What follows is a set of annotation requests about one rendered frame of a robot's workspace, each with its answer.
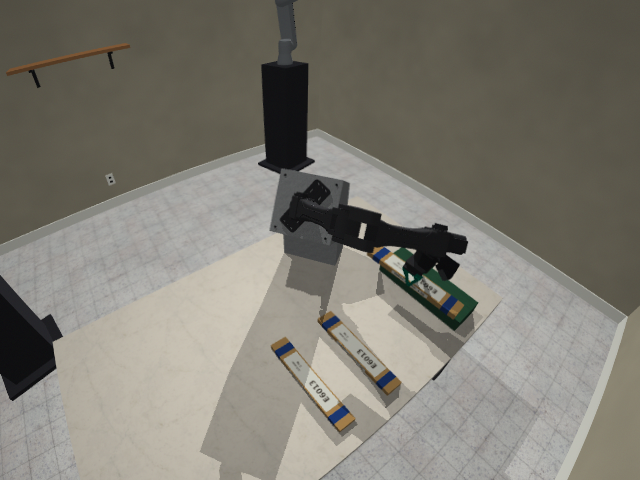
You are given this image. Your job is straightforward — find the white welding electrode pack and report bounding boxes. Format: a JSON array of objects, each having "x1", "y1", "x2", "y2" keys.
[
  {"x1": 318, "y1": 311, "x2": 402, "y2": 396},
  {"x1": 367, "y1": 247, "x2": 464, "y2": 320}
]

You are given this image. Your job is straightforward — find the cream welding electrode pack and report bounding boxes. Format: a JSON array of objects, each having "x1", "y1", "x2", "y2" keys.
[{"x1": 271, "y1": 337, "x2": 356, "y2": 433}]

